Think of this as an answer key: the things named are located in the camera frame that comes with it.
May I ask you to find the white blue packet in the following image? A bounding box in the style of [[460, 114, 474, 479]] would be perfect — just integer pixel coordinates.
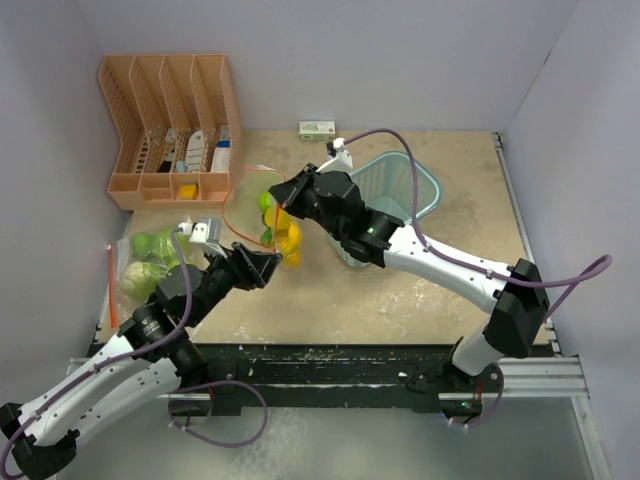
[[209, 125, 231, 173]]

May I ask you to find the orange mango toy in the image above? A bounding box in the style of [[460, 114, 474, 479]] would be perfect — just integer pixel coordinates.
[[276, 236, 301, 269]]

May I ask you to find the black white item in organizer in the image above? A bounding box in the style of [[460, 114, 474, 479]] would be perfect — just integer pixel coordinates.
[[156, 128, 176, 173]]

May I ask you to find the green chili pepper toy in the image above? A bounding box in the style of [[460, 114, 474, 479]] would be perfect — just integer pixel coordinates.
[[260, 227, 275, 248]]

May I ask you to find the small green white box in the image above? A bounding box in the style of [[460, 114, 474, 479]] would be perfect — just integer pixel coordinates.
[[298, 120, 336, 142]]

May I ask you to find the yellow star fruit toy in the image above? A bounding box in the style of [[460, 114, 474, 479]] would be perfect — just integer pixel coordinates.
[[262, 206, 293, 243]]

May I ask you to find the clear orange-zip bag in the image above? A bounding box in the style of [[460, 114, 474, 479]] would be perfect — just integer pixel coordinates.
[[221, 165, 302, 270], [99, 210, 197, 330]]

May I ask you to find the green cabbage toy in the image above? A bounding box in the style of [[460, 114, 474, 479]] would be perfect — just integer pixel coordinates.
[[151, 227, 192, 269]]

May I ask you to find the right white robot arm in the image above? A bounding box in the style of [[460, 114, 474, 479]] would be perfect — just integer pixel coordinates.
[[269, 165, 549, 391]]

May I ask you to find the light blue plastic basket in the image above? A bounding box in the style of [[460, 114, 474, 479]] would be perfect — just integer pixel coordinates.
[[327, 151, 443, 269]]

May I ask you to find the white patterned packet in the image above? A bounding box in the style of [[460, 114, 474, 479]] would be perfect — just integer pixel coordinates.
[[184, 130, 205, 172]]

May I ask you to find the black aluminium base frame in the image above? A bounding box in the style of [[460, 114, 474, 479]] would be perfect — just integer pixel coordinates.
[[89, 341, 586, 417]]

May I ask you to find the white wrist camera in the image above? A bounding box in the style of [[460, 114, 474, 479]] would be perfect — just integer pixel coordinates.
[[178, 217, 226, 257], [317, 137, 353, 173]]

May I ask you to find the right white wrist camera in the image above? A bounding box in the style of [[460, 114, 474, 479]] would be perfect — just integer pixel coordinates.
[[317, 137, 353, 173]]

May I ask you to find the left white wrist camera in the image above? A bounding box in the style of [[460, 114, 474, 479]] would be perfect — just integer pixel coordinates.
[[178, 217, 226, 257]]

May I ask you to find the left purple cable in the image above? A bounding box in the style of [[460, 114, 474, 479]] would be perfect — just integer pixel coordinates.
[[0, 227, 194, 476]]

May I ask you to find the green chayote toy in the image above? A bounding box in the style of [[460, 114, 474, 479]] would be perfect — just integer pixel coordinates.
[[258, 191, 272, 214]]

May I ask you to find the orange plastic file organizer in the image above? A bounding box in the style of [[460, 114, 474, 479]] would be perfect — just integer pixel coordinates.
[[98, 54, 243, 211]]

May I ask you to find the yellow block in organizer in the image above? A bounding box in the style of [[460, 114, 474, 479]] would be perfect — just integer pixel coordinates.
[[178, 184, 198, 200]]

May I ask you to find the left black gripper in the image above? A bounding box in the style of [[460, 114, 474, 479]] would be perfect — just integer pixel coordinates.
[[187, 241, 282, 325]]

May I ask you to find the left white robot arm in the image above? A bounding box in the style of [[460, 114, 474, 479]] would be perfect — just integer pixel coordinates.
[[1, 242, 282, 479]]

